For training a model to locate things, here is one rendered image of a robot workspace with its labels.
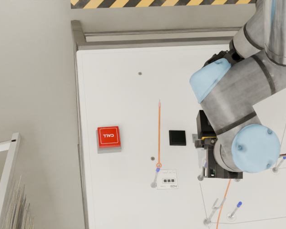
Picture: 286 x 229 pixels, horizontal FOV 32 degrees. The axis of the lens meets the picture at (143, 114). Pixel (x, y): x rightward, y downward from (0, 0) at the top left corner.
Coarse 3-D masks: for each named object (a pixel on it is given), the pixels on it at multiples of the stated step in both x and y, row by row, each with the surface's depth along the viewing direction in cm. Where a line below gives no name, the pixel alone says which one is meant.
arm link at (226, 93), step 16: (224, 64) 83; (240, 64) 83; (256, 64) 82; (192, 80) 84; (208, 80) 82; (224, 80) 82; (240, 80) 81; (256, 80) 81; (208, 96) 82; (224, 96) 81; (240, 96) 82; (256, 96) 82; (208, 112) 83; (224, 112) 81; (240, 112) 81; (224, 128) 82
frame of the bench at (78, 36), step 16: (80, 32) 182; (96, 32) 182; (112, 32) 181; (128, 32) 181; (144, 32) 182; (160, 32) 183; (176, 32) 184; (192, 32) 185; (80, 128) 147; (80, 144) 153; (80, 160) 193; (80, 176) 196
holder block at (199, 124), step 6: (198, 114) 117; (204, 114) 116; (198, 120) 117; (204, 120) 115; (198, 126) 117; (204, 126) 114; (210, 126) 114; (198, 132) 116; (204, 132) 114; (210, 132) 114; (198, 138) 117
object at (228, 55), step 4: (232, 40) 107; (232, 44) 106; (232, 48) 106; (220, 52) 113; (224, 52) 114; (228, 52) 105; (232, 52) 106; (236, 52) 110; (216, 56) 112; (220, 56) 112; (224, 56) 106; (228, 56) 105; (232, 56) 106; (236, 56) 110; (240, 56) 109; (212, 60) 111; (228, 60) 106; (232, 60) 105; (236, 60) 105; (240, 60) 105; (208, 64) 110; (232, 64) 106
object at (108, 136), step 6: (114, 126) 119; (102, 132) 117; (108, 132) 118; (114, 132) 118; (102, 138) 117; (108, 138) 117; (114, 138) 117; (102, 144) 116; (108, 144) 116; (114, 144) 116; (120, 144) 117
